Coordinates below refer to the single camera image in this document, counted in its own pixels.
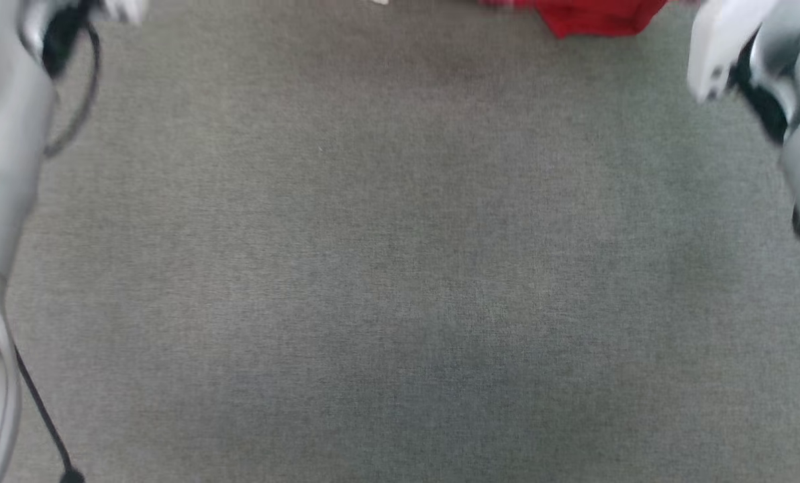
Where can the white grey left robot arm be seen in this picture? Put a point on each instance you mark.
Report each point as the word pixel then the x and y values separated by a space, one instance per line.
pixel 1 201

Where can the red and white jersey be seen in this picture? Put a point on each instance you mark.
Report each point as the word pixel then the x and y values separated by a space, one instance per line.
pixel 594 17

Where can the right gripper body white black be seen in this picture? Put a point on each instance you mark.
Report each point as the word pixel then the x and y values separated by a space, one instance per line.
pixel 719 47

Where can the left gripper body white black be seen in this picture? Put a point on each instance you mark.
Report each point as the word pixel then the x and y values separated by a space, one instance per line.
pixel 115 8

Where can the grey fabric sofa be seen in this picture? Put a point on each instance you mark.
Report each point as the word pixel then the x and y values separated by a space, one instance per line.
pixel 400 268

